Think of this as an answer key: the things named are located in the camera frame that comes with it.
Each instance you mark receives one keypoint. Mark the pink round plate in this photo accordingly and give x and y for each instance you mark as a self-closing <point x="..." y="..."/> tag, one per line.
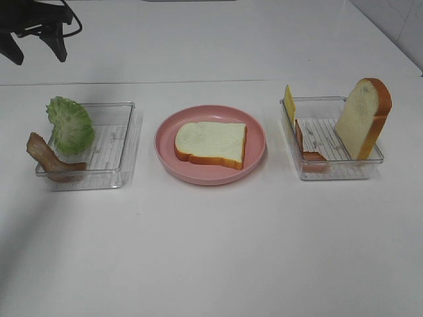
<point x="209" y="175"/>

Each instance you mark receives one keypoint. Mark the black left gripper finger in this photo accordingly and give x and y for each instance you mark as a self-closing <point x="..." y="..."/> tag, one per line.
<point x="10" y="49"/>
<point x="52" y="35"/>

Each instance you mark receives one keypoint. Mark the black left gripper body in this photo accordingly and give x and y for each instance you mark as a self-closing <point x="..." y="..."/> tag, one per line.
<point x="33" y="17"/>

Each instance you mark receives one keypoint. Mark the clear left plastic tray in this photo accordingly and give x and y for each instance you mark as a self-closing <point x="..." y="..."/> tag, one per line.
<point x="110" y="158"/>

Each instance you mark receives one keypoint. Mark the clear plastic tray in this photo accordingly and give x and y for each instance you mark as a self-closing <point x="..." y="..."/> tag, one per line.
<point x="110" y="158"/>
<point x="321" y="155"/>

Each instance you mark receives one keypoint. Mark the yellow cheese slice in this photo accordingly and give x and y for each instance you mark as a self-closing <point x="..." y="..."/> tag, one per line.
<point x="290" y="105"/>

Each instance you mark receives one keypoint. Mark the green lettuce leaf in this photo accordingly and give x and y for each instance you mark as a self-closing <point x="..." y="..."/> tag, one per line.
<point x="72" y="126"/>

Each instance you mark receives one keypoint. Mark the clear right plastic tray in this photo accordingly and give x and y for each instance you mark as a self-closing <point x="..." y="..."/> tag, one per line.
<point x="321" y="155"/>

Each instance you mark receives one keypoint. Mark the bread slice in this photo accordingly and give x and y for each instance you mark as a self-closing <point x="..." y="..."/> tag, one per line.
<point x="212" y="143"/>
<point x="363" y="117"/>

